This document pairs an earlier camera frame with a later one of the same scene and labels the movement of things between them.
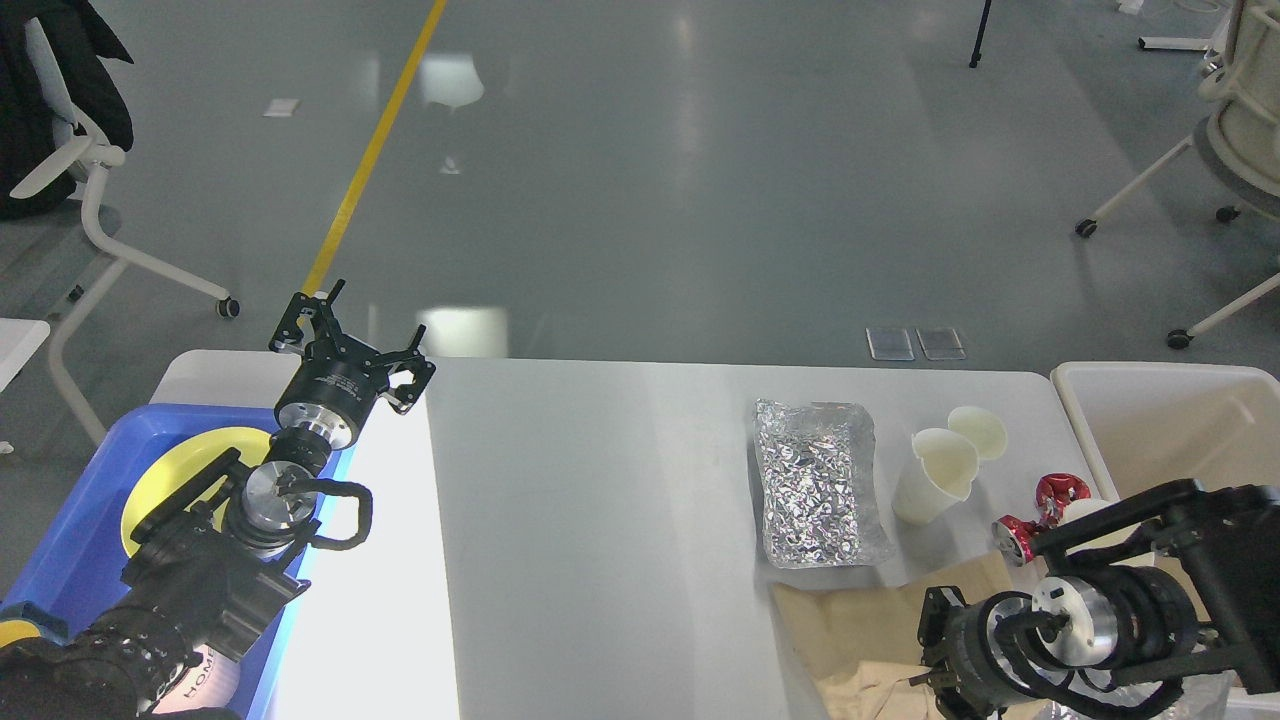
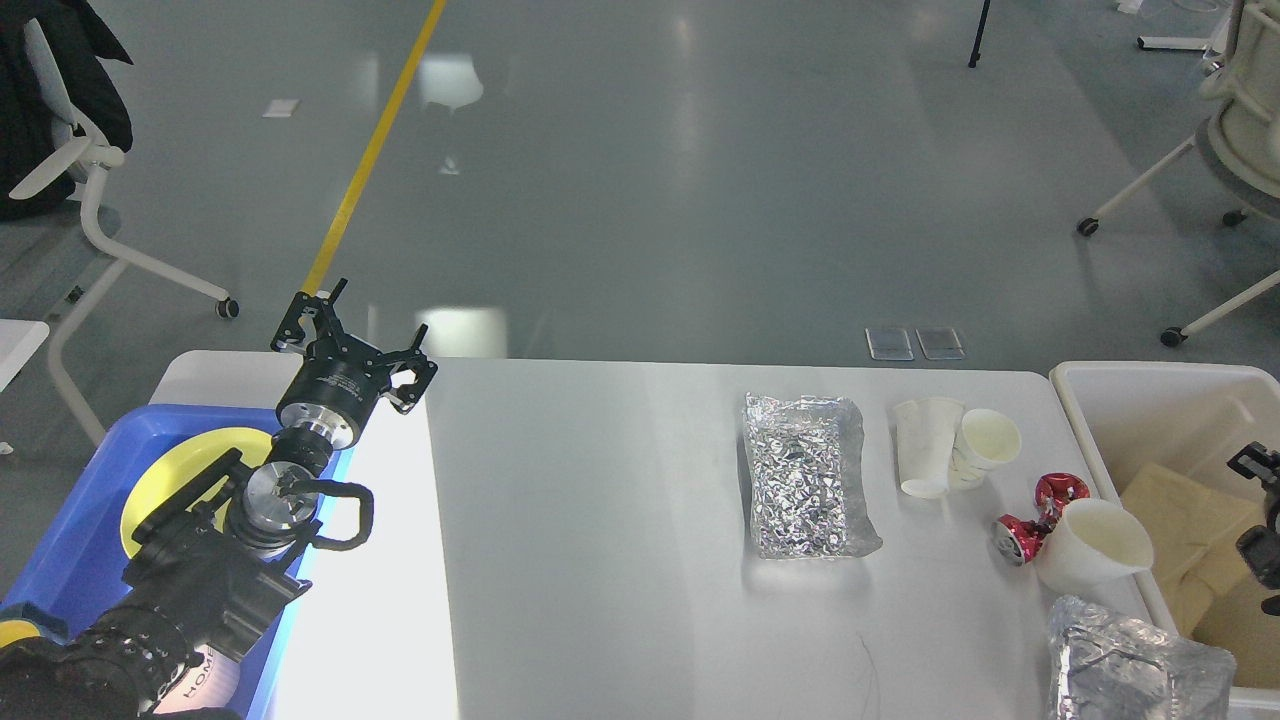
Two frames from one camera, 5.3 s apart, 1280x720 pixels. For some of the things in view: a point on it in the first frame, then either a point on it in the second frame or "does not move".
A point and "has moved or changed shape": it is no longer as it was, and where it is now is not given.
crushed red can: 1014,536 does not move
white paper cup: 939,480 → 926,432
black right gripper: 1000,655 → 1258,545
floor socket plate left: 889,344 does not move
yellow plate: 179,462 does not move
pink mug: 213,683 does not move
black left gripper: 334,388 does not move
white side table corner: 19,339 does not move
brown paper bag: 859,646 has moved or changed shape
